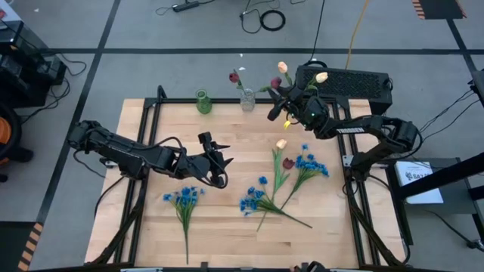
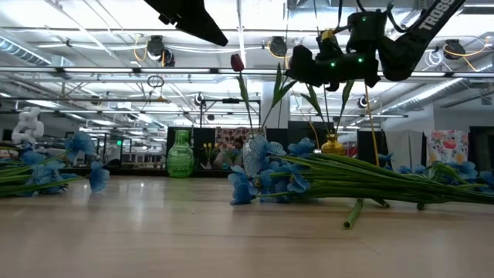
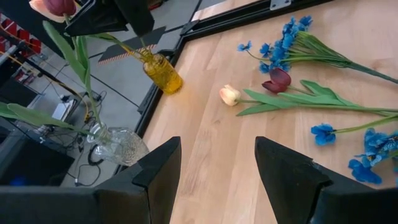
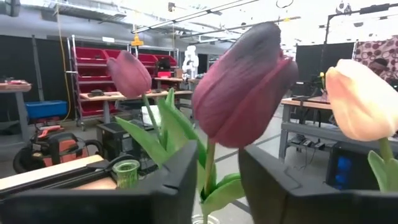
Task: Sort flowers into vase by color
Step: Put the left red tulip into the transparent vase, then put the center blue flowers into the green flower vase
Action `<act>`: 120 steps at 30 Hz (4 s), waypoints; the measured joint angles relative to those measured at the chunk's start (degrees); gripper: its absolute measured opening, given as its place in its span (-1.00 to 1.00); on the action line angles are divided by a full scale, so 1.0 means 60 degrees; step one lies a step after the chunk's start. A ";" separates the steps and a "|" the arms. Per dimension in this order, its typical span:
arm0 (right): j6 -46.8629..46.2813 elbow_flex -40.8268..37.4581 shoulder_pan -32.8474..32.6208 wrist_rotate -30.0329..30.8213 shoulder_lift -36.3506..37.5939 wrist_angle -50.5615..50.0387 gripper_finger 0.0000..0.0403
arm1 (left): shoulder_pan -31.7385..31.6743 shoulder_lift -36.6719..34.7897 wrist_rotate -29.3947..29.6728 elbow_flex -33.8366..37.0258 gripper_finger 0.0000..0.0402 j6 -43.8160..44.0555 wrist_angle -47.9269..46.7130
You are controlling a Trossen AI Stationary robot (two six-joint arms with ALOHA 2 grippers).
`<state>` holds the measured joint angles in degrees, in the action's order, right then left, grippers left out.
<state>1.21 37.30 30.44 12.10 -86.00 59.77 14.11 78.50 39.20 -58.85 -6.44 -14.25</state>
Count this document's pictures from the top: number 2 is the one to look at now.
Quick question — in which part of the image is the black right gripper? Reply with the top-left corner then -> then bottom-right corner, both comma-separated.
285,44 -> 381,93

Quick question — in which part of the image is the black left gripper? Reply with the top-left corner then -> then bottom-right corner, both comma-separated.
144,0 -> 228,47

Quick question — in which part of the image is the yellow glass vase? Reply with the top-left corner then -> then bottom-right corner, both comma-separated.
320,134 -> 347,157

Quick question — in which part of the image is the clear textured glass vase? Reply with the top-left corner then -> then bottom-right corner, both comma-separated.
242,133 -> 268,177

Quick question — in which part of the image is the green glass vase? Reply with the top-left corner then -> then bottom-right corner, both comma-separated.
166,130 -> 196,178

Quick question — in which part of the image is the small vase with yellow flowers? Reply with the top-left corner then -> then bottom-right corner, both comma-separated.
202,142 -> 219,170

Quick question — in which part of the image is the black partition panel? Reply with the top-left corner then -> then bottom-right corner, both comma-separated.
357,130 -> 387,167
287,121 -> 337,150
166,126 -> 217,171

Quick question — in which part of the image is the dark dotted patterned cloth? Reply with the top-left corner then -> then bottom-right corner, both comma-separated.
215,127 -> 252,155

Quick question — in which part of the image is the person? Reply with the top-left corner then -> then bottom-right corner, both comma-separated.
214,138 -> 244,171

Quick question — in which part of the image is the colourful floral cloth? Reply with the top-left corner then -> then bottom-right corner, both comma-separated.
424,130 -> 470,163

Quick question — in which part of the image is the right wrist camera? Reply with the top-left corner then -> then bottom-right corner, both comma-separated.
316,29 -> 344,59

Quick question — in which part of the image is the black ceiling cable reel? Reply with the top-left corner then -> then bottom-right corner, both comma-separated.
443,38 -> 466,61
269,36 -> 289,59
147,35 -> 177,67

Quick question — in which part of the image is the black metal stand frame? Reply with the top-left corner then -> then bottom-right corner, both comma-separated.
198,98 -> 262,128

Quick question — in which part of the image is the yellow hanging cable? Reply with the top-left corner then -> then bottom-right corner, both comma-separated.
362,83 -> 381,167

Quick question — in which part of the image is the overhead frame light bar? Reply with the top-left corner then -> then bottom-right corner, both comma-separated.
0,66 -> 494,78

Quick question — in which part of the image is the black aluminium table frame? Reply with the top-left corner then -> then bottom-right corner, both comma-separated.
57,165 -> 232,180

